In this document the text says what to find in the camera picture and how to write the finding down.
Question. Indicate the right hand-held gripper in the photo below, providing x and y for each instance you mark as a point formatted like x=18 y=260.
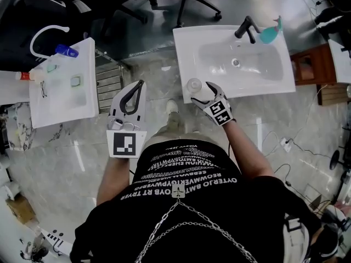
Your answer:
x=220 y=112

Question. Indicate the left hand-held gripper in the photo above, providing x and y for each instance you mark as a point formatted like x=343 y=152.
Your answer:
x=124 y=144

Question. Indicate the clear plastic bottle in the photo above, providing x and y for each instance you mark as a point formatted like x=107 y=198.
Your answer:
x=194 y=86

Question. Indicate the person's right forearm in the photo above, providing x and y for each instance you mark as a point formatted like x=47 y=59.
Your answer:
x=246 y=152

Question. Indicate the person's left forearm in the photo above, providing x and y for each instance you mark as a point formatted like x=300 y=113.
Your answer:
x=115 y=179

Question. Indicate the metal sink drain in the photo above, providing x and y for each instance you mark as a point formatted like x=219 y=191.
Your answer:
x=235 y=62

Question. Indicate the white sink counter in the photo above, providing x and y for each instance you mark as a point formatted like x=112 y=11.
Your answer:
x=63 y=111
x=341 y=64
x=192 y=45

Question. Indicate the black sink faucet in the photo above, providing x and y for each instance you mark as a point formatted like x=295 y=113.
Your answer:
x=244 y=26

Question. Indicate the metal slatted rack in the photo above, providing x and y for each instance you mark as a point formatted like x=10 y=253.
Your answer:
x=108 y=86

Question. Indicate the white shoe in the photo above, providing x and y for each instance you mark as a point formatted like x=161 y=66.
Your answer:
x=172 y=105

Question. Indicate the khaki trousers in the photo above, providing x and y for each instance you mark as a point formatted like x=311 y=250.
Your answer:
x=172 y=126

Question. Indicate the square green soap dish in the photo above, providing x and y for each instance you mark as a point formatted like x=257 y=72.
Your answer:
x=76 y=81

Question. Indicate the blue toiletry container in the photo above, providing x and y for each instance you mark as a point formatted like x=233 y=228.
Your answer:
x=66 y=50

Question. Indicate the small green soap dish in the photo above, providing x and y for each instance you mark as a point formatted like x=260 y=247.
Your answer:
x=52 y=68

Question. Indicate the teal whale-shaped holder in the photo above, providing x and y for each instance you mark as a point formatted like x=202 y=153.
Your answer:
x=268 y=34

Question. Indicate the black eyeglasses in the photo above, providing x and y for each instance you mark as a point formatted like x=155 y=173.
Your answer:
x=43 y=90

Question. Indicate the white power strip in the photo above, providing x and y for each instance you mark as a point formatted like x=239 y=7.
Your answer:
x=286 y=144

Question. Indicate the orange-capped white tube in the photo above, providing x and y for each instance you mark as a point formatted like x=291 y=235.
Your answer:
x=26 y=75

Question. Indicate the white curved faucet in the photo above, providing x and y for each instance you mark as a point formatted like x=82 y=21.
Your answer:
x=37 y=37

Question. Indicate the marble slab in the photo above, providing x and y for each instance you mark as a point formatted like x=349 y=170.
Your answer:
x=20 y=130

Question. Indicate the white side table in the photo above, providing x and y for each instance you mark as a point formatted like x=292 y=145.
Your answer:
x=13 y=89

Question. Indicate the brown wooden cabinet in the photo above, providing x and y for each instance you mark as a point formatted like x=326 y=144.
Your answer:
x=326 y=62

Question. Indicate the wooden slatted crate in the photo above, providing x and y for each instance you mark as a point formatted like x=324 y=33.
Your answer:
x=334 y=94

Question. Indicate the black printed t-shirt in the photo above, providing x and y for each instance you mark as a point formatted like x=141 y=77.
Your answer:
x=208 y=223

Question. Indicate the black round stand base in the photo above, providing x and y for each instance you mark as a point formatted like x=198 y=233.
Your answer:
x=334 y=160

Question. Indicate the cardboard box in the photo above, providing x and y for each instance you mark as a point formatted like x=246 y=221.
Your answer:
x=20 y=210

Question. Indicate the white printed paper sheet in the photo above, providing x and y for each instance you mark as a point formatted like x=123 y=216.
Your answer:
x=56 y=241

